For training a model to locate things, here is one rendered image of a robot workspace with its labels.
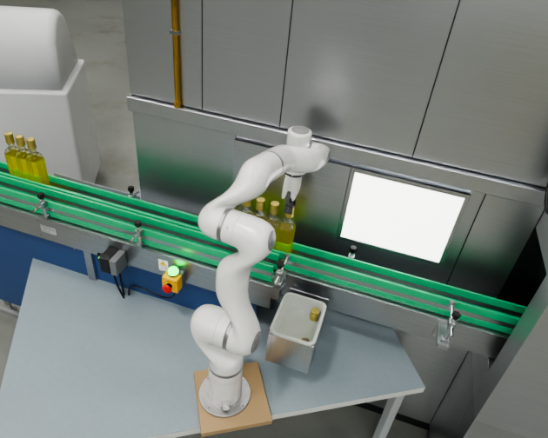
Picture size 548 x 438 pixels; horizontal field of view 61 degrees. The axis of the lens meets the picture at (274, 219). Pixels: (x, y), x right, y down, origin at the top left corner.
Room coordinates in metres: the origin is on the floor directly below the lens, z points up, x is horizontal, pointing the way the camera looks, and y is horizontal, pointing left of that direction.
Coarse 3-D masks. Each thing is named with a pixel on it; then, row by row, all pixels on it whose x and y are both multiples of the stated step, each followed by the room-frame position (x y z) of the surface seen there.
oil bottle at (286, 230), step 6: (282, 222) 1.44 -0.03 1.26; (294, 222) 1.45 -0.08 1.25; (282, 228) 1.42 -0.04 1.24; (288, 228) 1.42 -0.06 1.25; (294, 228) 1.44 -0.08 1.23; (282, 234) 1.42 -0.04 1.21; (288, 234) 1.42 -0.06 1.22; (282, 240) 1.42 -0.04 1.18; (288, 240) 1.41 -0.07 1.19; (282, 246) 1.42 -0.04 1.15; (288, 246) 1.41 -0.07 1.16; (288, 252) 1.41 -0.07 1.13
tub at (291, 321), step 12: (288, 300) 1.30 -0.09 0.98; (300, 300) 1.29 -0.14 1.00; (312, 300) 1.28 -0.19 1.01; (288, 312) 1.27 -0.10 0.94; (300, 312) 1.28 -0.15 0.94; (324, 312) 1.23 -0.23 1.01; (276, 324) 1.16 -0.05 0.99; (288, 324) 1.21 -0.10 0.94; (300, 324) 1.22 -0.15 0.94; (312, 324) 1.22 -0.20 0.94; (288, 336) 1.09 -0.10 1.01; (300, 336) 1.16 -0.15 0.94; (312, 336) 1.16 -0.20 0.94
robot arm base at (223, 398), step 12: (240, 372) 0.96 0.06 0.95; (204, 384) 1.01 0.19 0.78; (216, 384) 0.93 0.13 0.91; (228, 384) 0.93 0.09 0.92; (240, 384) 0.97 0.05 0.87; (204, 396) 0.96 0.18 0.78; (216, 396) 0.93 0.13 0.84; (228, 396) 0.93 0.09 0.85; (240, 396) 0.98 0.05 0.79; (204, 408) 0.92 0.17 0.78; (216, 408) 0.92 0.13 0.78; (228, 408) 0.91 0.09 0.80; (240, 408) 0.93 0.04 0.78
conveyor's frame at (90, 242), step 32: (0, 224) 1.62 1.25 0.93; (32, 224) 1.57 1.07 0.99; (64, 224) 1.53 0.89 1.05; (128, 256) 1.45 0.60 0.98; (160, 256) 1.41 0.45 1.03; (256, 288) 1.31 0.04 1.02; (288, 288) 1.37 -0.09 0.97; (320, 288) 1.34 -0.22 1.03; (384, 320) 1.27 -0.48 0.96; (416, 320) 1.24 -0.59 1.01; (448, 320) 1.22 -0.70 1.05; (480, 352) 1.18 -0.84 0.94
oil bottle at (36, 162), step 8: (32, 144) 1.72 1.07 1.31; (32, 152) 1.72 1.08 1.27; (32, 160) 1.71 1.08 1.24; (40, 160) 1.73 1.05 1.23; (32, 168) 1.71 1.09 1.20; (40, 168) 1.72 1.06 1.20; (32, 176) 1.71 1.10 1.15; (40, 176) 1.71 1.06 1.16; (48, 176) 1.75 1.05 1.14; (48, 184) 1.74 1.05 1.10
